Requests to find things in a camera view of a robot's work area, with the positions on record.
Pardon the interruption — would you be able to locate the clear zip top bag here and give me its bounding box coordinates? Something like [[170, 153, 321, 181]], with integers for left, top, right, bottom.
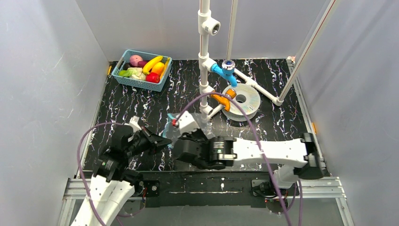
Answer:
[[162, 111, 215, 142]]

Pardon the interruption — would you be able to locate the red toy apple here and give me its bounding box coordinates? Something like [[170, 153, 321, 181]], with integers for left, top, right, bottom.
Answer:
[[145, 73, 160, 83]]

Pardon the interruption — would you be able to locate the orange toy mango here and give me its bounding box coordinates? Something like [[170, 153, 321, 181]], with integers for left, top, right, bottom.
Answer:
[[151, 62, 165, 76]]

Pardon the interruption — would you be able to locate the yellow toy banana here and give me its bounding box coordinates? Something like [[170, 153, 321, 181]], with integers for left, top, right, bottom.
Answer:
[[143, 56, 163, 75]]

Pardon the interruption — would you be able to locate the light blue plastic basket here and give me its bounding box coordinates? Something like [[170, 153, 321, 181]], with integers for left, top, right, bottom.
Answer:
[[111, 49, 172, 92]]

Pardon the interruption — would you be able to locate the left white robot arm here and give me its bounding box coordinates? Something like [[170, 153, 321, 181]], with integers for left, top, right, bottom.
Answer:
[[71, 124, 172, 226]]

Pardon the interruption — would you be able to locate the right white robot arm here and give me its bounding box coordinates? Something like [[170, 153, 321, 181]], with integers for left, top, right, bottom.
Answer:
[[172, 130, 323, 189]]

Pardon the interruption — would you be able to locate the orange plastic faucet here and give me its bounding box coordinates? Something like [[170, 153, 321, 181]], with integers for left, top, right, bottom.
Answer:
[[210, 89, 237, 112]]

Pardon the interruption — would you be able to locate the green white toy cabbage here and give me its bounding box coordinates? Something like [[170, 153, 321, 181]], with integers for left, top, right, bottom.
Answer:
[[118, 67, 146, 81]]

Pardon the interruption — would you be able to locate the yellow toy corn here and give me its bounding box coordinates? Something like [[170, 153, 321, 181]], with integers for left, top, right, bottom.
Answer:
[[160, 57, 171, 79]]

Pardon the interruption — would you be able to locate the pink toy potato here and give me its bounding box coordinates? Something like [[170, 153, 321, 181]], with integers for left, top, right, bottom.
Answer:
[[129, 55, 143, 67]]

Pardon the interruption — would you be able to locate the blue plastic faucet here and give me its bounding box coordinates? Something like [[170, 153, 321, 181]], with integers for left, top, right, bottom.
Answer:
[[211, 60, 238, 88]]

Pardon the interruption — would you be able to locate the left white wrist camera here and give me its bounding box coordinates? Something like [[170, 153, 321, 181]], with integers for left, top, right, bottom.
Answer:
[[128, 116, 141, 132]]

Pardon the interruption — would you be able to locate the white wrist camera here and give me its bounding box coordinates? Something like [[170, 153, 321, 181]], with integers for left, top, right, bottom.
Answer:
[[128, 116, 141, 132], [172, 111, 200, 135]]

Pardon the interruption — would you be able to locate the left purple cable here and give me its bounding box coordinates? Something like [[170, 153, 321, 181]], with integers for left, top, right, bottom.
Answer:
[[76, 122, 132, 226]]

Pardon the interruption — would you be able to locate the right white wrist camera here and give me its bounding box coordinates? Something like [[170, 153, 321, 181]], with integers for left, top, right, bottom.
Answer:
[[172, 111, 200, 135]]

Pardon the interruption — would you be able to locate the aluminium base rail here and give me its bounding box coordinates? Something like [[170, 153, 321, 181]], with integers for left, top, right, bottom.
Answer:
[[57, 176, 354, 226]]

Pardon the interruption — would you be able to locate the white PVC pipe frame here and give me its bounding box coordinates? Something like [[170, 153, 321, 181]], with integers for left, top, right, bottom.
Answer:
[[197, 0, 339, 123]]

